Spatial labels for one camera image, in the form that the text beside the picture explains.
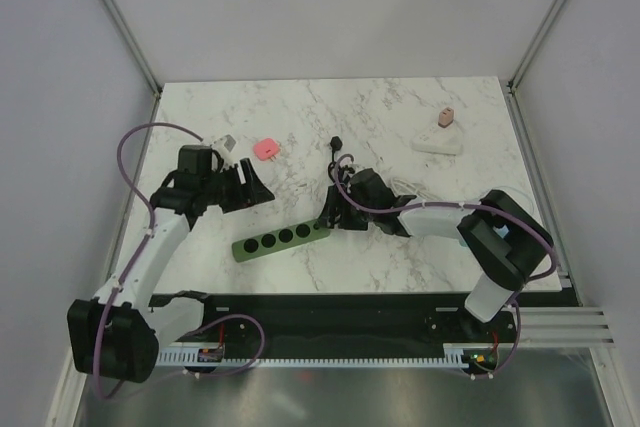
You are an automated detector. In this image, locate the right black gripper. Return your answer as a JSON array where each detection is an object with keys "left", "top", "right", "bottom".
[{"left": 315, "top": 185, "right": 377, "bottom": 231}]

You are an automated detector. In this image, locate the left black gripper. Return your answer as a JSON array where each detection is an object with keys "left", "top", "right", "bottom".
[{"left": 200, "top": 158, "right": 273, "bottom": 214}]

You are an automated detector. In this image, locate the pink plug adapter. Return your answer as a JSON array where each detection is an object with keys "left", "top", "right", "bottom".
[{"left": 253, "top": 138, "right": 281, "bottom": 162}]

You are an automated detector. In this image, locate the green power strip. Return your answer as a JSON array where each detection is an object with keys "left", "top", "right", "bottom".
[{"left": 231, "top": 220, "right": 331, "bottom": 263}]

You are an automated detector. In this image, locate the beige pink charger plug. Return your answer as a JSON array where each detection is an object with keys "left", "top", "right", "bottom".
[{"left": 437, "top": 107, "right": 455, "bottom": 128}]

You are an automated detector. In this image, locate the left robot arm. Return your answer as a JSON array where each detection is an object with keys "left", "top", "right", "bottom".
[{"left": 67, "top": 145, "right": 275, "bottom": 383}]

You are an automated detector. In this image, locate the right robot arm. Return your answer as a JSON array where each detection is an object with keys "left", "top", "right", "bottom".
[{"left": 317, "top": 161, "right": 558, "bottom": 341}]

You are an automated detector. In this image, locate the white coiled cable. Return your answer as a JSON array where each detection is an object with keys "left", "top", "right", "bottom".
[{"left": 389, "top": 175, "right": 436, "bottom": 201}]

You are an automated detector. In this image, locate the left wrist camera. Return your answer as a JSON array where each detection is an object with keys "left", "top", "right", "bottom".
[{"left": 201, "top": 134, "right": 236, "bottom": 169}]

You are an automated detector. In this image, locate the black power strip cable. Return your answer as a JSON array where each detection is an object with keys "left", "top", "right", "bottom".
[{"left": 325, "top": 135, "right": 356, "bottom": 183}]

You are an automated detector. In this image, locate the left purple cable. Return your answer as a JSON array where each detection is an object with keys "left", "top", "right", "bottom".
[{"left": 92, "top": 122, "right": 266, "bottom": 401}]

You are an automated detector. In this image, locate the purple cable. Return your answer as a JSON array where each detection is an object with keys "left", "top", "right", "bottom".
[
  {"left": 333, "top": 154, "right": 556, "bottom": 381},
  {"left": 92, "top": 122, "right": 266, "bottom": 401}
]

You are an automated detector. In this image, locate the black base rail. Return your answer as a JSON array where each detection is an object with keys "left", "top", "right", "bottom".
[{"left": 144, "top": 291, "right": 581, "bottom": 363}]

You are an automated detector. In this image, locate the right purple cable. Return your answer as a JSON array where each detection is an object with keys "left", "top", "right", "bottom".
[{"left": 333, "top": 154, "right": 556, "bottom": 381}]

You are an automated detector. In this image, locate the white cable tray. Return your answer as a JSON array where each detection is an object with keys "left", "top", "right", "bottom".
[{"left": 156, "top": 342, "right": 492, "bottom": 369}]

